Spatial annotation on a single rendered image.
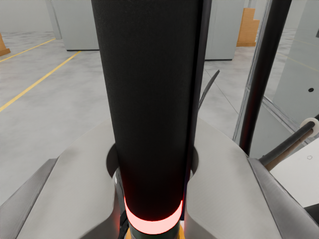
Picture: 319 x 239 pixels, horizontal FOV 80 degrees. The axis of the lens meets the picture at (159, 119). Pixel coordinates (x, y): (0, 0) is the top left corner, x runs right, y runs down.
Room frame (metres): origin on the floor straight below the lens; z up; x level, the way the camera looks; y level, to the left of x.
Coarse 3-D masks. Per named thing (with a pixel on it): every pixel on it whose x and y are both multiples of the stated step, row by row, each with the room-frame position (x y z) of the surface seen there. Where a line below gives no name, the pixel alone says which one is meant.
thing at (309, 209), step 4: (316, 204) 0.14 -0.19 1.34; (304, 208) 0.14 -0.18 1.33; (308, 208) 0.14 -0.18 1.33; (312, 208) 0.14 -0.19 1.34; (316, 208) 0.14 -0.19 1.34; (308, 212) 0.13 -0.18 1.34; (312, 212) 0.13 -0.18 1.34; (316, 212) 0.13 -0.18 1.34; (312, 216) 0.12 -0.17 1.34; (316, 216) 0.12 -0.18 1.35; (316, 220) 0.12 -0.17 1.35
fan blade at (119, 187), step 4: (116, 172) 0.44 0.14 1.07; (120, 172) 0.39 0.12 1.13; (116, 176) 0.43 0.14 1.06; (120, 176) 0.38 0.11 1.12; (120, 180) 0.37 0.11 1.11; (116, 184) 0.42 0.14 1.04; (120, 184) 0.37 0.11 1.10; (116, 188) 0.42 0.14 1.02; (120, 188) 0.36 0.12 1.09; (120, 192) 0.37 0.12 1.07; (120, 196) 0.37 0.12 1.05; (120, 200) 0.37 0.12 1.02; (120, 204) 0.37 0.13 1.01; (124, 204) 0.33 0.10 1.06; (120, 208) 0.37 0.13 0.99; (124, 208) 0.34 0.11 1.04; (120, 212) 0.36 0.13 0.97
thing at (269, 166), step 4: (308, 132) 0.23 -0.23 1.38; (312, 132) 0.24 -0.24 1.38; (304, 136) 0.23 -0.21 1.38; (308, 136) 0.23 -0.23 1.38; (300, 140) 0.22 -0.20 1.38; (292, 144) 0.21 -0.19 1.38; (296, 144) 0.21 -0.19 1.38; (288, 148) 0.20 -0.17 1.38; (292, 148) 0.20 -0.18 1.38; (284, 152) 0.19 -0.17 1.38; (288, 152) 0.19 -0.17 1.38; (280, 156) 0.18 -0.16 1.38; (284, 156) 0.19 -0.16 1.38; (272, 160) 0.18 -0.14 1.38; (276, 160) 0.18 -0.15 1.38; (280, 160) 0.18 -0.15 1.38; (268, 164) 0.17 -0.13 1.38; (272, 164) 0.17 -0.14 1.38; (276, 164) 0.17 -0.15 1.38; (268, 168) 0.16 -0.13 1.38; (272, 168) 0.17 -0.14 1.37
